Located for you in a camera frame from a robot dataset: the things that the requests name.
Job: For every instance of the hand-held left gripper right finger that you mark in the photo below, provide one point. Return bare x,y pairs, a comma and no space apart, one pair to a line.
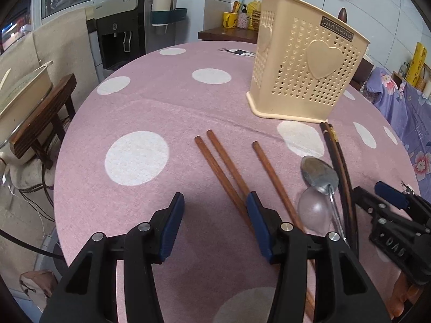
259,228

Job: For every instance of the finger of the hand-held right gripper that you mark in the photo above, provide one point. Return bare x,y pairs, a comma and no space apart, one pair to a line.
390,193
367,200

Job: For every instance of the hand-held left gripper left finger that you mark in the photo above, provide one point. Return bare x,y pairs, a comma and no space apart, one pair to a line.
171,228

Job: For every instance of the black chopstick with gold band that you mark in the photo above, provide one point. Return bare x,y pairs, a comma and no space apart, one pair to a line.
336,168
348,181

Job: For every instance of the brown wooden chopstick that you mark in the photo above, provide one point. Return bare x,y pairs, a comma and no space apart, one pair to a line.
219,171
272,175
225,158

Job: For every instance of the cream plastic utensil holder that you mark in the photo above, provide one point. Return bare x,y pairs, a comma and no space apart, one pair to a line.
303,74

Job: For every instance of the person's right hand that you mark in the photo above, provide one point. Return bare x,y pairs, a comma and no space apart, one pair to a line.
402,294

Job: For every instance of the metal spoon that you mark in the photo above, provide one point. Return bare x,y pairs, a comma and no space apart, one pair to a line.
318,175

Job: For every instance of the clear plastic spoon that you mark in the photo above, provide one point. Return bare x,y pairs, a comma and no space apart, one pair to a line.
313,212

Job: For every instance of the purple floral cloth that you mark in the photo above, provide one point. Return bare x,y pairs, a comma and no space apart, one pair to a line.
407,114

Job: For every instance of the pink polka dot tablecloth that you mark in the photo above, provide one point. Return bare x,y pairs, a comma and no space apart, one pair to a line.
151,107

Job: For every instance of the yellow packet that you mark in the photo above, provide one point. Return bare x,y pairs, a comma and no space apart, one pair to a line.
417,64

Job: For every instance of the brown bag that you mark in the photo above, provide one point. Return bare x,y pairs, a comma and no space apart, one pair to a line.
37,284

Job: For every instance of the wooden chair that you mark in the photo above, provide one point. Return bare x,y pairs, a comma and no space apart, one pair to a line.
43,121

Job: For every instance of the dark wooden counter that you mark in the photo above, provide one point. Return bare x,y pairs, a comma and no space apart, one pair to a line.
225,35

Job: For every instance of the black and white water dispenser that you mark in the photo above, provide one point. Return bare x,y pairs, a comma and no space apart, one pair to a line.
116,33

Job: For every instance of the floral cup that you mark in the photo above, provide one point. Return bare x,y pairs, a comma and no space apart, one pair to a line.
242,21

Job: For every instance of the yellow mug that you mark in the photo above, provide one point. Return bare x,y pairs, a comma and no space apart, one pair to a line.
230,21

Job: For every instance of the yellow soap bottle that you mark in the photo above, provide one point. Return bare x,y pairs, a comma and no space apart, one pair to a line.
254,10

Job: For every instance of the blue toothbrush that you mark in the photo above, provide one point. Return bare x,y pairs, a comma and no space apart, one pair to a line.
241,1

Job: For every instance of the teal wall holder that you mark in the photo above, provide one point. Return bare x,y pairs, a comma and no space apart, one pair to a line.
168,16

